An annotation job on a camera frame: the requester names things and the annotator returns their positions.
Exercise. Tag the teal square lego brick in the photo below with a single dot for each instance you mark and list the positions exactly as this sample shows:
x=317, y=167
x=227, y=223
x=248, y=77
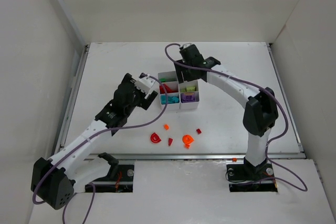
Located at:
x=174, y=100

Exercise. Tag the left clear divided container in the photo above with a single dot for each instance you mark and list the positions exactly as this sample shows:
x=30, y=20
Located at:
x=172, y=96

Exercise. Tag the orange round lego piece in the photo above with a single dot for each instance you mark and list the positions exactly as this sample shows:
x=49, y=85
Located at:
x=187, y=139

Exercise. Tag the light green curved lego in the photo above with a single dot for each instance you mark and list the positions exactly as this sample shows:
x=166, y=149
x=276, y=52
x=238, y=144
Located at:
x=191, y=89

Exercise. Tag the red arch duplo brick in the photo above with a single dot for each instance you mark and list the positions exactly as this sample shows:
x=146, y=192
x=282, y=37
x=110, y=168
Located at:
x=165, y=87

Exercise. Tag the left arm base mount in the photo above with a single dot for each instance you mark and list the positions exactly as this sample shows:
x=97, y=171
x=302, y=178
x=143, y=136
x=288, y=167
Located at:
x=119, y=178

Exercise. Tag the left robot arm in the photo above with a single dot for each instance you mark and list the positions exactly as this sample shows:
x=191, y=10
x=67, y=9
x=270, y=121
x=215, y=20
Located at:
x=56, y=179

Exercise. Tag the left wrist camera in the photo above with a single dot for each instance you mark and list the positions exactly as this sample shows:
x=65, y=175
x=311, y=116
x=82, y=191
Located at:
x=145, y=83

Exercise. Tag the purple lego brick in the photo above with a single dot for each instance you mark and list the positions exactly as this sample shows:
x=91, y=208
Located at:
x=187, y=97

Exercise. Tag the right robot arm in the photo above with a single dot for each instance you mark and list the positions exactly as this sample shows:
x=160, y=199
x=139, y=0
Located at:
x=260, y=110

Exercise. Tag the right clear divided container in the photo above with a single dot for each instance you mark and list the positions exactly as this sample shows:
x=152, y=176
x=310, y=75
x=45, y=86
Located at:
x=191, y=105

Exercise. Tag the red slope lego piece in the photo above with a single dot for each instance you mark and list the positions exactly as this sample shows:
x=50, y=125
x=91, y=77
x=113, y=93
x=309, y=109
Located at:
x=170, y=141

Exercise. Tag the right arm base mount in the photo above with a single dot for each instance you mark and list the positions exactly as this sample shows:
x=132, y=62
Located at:
x=245, y=178

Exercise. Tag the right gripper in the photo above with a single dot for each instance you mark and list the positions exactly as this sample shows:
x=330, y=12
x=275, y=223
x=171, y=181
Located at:
x=182, y=72

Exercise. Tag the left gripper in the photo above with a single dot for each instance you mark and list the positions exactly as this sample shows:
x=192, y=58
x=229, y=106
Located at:
x=143, y=98

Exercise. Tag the teal curved lego brick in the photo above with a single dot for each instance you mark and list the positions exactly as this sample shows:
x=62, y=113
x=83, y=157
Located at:
x=166, y=99

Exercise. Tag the metal table rail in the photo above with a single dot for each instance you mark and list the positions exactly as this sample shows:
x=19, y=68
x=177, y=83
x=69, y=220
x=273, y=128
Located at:
x=300, y=155

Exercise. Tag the red horseshoe lego piece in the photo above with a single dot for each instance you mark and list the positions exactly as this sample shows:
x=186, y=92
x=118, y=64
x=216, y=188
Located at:
x=154, y=138

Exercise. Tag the clear divided container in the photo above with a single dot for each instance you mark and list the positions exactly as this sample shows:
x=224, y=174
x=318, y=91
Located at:
x=172, y=96
x=191, y=105

